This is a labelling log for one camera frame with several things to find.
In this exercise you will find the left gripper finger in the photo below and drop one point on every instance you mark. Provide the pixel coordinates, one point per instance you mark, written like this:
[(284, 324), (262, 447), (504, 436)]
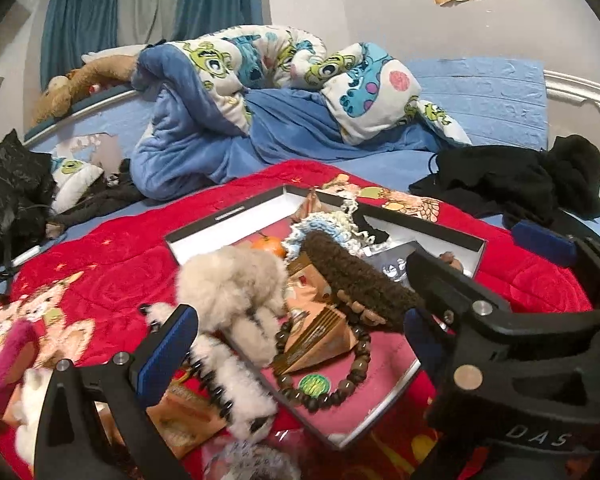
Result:
[(161, 353)]

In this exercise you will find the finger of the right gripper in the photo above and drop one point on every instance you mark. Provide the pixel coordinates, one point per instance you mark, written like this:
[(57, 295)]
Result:
[(448, 295), (580, 255)]

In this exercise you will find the brown fuzzy hair clip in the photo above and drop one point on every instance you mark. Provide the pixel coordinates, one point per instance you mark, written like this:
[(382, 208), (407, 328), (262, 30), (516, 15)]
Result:
[(367, 292)]

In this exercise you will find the orange pyramid snack packet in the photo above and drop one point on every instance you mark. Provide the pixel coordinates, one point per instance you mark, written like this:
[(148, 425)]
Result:
[(310, 337)]

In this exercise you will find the cream plush toy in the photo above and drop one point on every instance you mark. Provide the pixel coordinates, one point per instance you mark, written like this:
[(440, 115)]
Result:
[(25, 409)]

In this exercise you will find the black clothing pile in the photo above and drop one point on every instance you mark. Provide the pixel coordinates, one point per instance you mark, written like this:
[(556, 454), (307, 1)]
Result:
[(518, 183)]

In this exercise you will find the beige pompom plush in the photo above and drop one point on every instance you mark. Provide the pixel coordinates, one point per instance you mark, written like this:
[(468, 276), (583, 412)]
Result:
[(240, 291)]

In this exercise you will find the black white fuzzy hair claw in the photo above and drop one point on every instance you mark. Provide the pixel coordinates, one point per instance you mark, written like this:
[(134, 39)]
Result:
[(227, 363)]

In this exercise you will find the red embroidered blanket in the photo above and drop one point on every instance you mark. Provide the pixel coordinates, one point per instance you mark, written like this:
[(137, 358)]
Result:
[(98, 281)]

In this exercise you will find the blue crochet scrunchie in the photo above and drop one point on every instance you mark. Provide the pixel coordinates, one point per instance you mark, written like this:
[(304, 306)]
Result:
[(337, 224)]

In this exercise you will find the black shallow gift box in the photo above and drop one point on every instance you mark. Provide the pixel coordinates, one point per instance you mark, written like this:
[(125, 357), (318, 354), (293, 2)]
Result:
[(394, 363)]

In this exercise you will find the silver foil packet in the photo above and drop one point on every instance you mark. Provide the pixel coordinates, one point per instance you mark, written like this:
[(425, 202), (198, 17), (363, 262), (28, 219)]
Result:
[(228, 459)]

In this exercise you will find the small monster print pillow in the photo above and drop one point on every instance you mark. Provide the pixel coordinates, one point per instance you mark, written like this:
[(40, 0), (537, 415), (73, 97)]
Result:
[(72, 177)]

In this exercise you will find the black puffer jacket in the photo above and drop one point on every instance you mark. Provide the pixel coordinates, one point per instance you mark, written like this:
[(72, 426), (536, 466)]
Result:
[(26, 191)]

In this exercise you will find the blue monster print blanket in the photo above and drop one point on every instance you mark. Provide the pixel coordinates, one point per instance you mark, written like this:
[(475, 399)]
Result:
[(233, 102)]

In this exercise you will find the brown plush dog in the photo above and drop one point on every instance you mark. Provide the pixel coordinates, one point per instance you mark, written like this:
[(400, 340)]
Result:
[(64, 91)]

